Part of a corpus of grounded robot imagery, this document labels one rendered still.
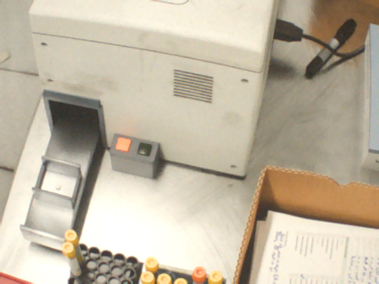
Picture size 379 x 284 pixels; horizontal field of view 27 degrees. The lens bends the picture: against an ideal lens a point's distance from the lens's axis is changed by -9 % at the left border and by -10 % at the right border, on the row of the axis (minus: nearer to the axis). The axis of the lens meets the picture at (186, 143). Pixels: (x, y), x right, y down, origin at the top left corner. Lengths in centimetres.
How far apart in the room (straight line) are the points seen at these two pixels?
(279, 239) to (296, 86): 27
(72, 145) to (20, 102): 115
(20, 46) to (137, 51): 145
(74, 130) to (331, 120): 36
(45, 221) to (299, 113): 39
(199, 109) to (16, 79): 134
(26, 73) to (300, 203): 138
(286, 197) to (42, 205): 31
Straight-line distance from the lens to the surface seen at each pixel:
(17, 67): 233
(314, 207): 106
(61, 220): 108
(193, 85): 97
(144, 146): 110
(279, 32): 120
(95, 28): 92
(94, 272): 106
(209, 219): 112
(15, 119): 224
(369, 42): 124
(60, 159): 112
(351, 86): 124
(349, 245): 105
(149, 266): 96
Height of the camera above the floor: 190
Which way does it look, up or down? 61 degrees down
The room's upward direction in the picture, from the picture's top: 2 degrees clockwise
